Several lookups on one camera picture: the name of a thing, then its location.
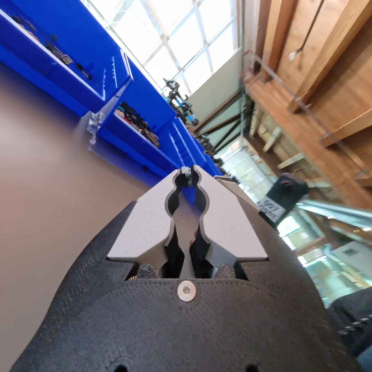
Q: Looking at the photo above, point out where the pile of toy bricks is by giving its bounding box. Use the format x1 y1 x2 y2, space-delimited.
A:
11 14 95 80
115 101 161 147

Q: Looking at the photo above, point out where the silver ventilation duct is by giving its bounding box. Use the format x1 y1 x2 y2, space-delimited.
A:
295 200 372 228

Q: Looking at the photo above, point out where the grey desk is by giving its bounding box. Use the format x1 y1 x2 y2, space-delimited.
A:
0 58 195 372

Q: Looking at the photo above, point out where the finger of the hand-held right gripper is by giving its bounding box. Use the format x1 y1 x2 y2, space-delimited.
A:
215 176 260 211

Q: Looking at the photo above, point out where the person's black jacket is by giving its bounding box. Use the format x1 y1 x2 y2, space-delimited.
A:
327 287 372 352

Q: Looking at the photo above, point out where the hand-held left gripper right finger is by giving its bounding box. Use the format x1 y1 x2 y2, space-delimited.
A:
191 166 268 270

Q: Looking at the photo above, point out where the black camera tripod rig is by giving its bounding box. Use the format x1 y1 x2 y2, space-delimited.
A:
162 78 193 124

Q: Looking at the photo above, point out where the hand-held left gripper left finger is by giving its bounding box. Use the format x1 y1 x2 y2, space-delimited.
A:
108 170 182 275

